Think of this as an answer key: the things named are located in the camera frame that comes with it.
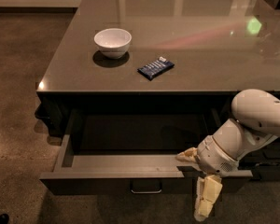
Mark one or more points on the white ceramic bowl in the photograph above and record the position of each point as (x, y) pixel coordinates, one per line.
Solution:
(113, 42)

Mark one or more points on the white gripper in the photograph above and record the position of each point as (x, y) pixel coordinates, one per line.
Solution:
(212, 157)

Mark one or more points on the blue snack packet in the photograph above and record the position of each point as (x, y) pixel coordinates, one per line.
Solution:
(155, 68)

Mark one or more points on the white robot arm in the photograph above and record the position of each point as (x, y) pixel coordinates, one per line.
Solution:
(254, 125)

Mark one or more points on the black shoe tip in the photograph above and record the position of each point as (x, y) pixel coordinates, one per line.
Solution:
(4, 219)

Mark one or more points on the dark drawer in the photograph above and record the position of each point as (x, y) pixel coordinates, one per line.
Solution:
(269, 155)
(264, 173)
(123, 154)

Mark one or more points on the dark cabinet island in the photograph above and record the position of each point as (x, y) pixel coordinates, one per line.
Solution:
(218, 47)

